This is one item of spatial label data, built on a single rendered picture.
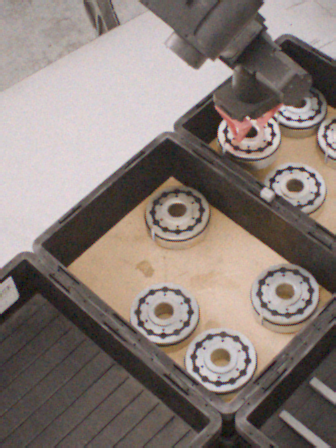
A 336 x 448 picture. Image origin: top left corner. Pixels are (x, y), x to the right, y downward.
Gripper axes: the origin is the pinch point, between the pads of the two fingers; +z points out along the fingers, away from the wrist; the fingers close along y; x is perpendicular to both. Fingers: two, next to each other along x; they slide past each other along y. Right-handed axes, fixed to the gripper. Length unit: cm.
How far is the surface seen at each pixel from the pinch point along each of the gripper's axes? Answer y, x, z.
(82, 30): 44, 127, 92
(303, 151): 8.9, -4.5, 8.5
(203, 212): -13.4, -4.3, 6.2
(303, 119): 11.8, -1.2, 5.2
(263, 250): -9.8, -14.5, 8.9
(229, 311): -20.9, -19.0, 9.2
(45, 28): 35, 137, 92
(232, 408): -33.7, -34.1, -0.6
